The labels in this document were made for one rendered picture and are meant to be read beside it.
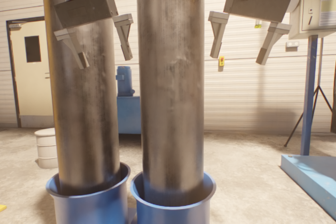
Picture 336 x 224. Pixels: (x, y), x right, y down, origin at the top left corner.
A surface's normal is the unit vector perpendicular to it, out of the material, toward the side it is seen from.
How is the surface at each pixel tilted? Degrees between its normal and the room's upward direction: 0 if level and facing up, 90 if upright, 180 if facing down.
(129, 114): 90
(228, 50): 90
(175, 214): 117
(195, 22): 90
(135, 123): 90
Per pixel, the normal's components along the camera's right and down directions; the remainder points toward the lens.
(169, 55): -0.07, 0.11
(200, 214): 0.62, 0.08
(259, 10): 0.09, 0.50
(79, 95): 0.25, 0.11
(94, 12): -0.12, 0.50
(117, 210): 0.87, 0.04
